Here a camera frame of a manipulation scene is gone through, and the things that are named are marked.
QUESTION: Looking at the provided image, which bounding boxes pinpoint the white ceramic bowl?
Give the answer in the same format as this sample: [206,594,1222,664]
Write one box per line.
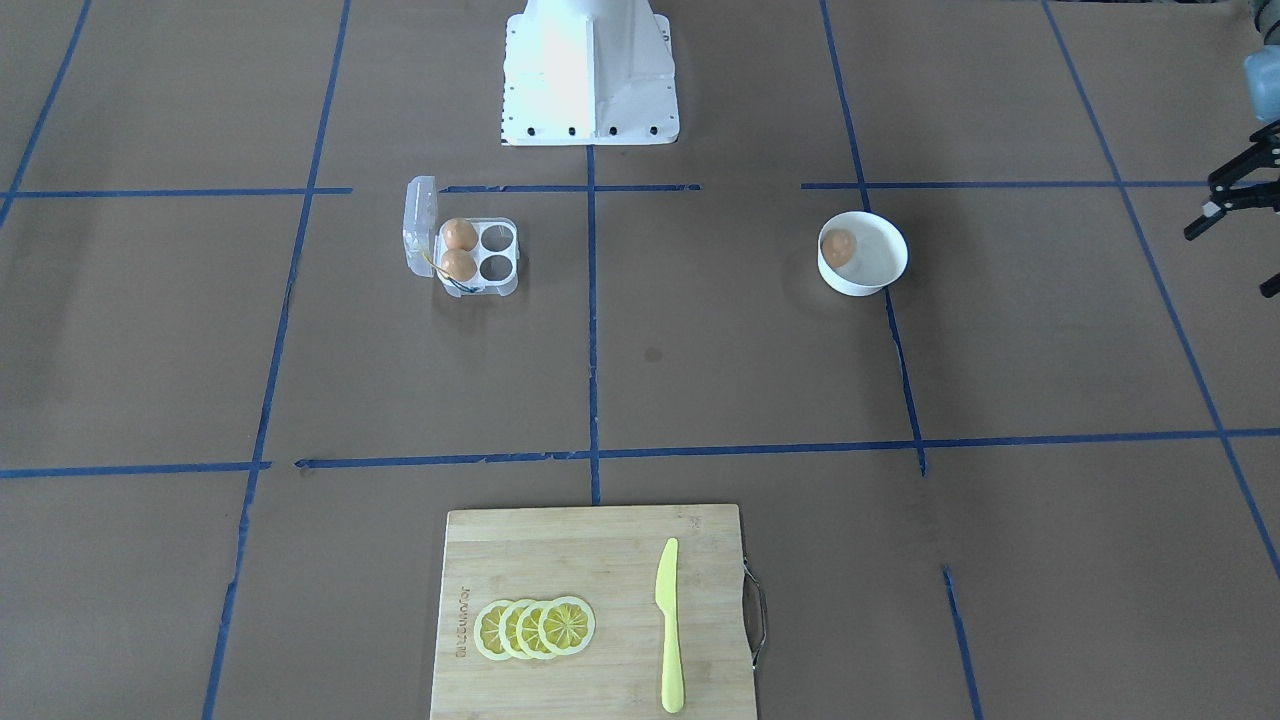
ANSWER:
[815,211,909,297]

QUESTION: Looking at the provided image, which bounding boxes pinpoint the yellow rubber band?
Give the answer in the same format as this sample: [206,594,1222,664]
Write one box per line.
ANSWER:
[420,252,480,297]

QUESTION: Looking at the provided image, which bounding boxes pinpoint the lemon slice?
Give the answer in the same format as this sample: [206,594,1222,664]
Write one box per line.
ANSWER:
[472,600,513,662]
[538,596,596,657]
[515,600,556,660]
[498,598,532,660]

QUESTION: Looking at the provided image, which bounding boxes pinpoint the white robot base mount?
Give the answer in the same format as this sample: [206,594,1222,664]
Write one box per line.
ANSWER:
[500,1,681,147]

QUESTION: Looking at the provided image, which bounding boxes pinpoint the yellow plastic knife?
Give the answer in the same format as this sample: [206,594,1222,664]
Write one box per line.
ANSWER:
[654,537,685,715]

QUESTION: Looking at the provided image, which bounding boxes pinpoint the front lemon slice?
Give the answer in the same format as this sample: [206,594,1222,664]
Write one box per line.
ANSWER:
[472,600,513,662]

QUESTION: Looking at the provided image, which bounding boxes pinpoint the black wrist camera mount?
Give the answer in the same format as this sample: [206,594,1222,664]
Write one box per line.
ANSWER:
[1183,120,1279,241]

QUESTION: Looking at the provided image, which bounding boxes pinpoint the wooden cutting board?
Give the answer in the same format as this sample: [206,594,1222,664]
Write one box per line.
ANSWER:
[429,503,758,719]

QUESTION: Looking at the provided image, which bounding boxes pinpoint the brown egg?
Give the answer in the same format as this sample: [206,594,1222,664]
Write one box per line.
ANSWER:
[820,227,858,269]
[438,249,477,284]

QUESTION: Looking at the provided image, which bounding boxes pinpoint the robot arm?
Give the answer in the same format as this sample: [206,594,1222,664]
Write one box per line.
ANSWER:
[1243,1,1279,131]

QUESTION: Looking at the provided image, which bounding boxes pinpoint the clear plastic egg box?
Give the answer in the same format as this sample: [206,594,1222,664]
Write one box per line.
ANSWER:
[401,176,520,299]

